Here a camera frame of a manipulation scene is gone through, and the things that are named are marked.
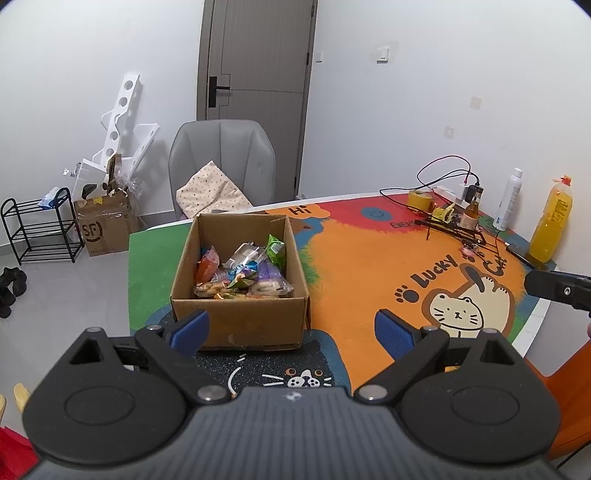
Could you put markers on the orange juice bottle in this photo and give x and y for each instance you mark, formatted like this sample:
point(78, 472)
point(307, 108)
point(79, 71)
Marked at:
point(549, 226)

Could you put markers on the white light switch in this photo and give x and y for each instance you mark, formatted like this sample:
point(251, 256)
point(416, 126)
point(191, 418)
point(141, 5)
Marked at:
point(383, 53)

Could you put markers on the clear plastic wrap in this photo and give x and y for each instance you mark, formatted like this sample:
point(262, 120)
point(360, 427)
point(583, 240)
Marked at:
point(124, 180)

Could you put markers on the red cloth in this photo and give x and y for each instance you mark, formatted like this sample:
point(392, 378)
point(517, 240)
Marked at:
point(16, 454)

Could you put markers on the small pink trinket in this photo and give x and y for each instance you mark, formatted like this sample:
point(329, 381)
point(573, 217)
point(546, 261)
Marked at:
point(467, 250)

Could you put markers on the black metal frame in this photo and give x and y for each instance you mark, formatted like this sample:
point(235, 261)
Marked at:
point(455, 229)

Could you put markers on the colourful cat mat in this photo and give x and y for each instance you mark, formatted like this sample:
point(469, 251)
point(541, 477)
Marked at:
point(360, 286)

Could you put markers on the yellow slipper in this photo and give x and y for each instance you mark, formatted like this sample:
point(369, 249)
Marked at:
point(22, 397)

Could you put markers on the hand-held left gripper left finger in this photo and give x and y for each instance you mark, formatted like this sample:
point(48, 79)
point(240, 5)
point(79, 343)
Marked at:
point(189, 332)

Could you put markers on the purple snack packet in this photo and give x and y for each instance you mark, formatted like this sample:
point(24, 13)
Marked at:
point(268, 273)

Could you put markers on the blue white pouch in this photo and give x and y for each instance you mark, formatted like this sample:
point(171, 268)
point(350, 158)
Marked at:
point(51, 197)

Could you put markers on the grey door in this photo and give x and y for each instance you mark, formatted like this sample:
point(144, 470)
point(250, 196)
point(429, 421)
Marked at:
point(263, 46)

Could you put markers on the brown glass bottle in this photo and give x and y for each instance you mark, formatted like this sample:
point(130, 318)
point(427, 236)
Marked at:
point(471, 217)

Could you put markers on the yellow tape roll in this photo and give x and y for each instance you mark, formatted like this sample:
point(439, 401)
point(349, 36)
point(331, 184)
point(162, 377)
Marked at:
point(420, 201)

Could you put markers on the white spray bottle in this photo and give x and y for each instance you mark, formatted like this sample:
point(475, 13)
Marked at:
point(505, 203)

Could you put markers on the pile of assorted snack packs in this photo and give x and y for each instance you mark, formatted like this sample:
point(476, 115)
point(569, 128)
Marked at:
point(231, 272)

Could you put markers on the cardboard box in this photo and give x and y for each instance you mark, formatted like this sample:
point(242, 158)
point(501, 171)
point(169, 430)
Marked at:
point(240, 323)

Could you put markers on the black phone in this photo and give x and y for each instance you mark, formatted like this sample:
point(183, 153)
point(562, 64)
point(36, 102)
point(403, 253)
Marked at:
point(526, 256)

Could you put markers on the grey chair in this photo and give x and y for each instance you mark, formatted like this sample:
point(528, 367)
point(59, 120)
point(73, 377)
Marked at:
point(221, 147)

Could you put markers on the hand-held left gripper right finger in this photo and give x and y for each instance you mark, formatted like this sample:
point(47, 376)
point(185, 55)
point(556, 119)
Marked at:
point(397, 332)

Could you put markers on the orange chair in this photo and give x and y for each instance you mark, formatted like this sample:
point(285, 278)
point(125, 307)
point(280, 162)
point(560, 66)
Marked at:
point(572, 397)

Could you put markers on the white perforated rack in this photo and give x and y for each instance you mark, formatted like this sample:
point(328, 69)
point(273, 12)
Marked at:
point(122, 99)

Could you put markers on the white power strip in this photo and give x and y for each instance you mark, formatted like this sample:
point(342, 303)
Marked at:
point(448, 193)

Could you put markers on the black shoe rack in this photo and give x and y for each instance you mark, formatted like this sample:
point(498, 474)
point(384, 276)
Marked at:
point(41, 228)

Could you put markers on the black shoe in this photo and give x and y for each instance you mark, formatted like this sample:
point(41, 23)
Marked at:
point(14, 280)
point(5, 304)

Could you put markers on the polka dot cushion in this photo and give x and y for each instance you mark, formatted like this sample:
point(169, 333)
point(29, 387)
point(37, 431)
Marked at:
point(212, 191)

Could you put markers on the brown printed shipping box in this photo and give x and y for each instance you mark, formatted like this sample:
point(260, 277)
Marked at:
point(104, 235)

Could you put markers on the black charger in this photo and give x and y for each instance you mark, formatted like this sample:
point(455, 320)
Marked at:
point(474, 193)

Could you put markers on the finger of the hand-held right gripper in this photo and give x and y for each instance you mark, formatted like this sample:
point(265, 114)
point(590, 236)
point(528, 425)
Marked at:
point(549, 286)

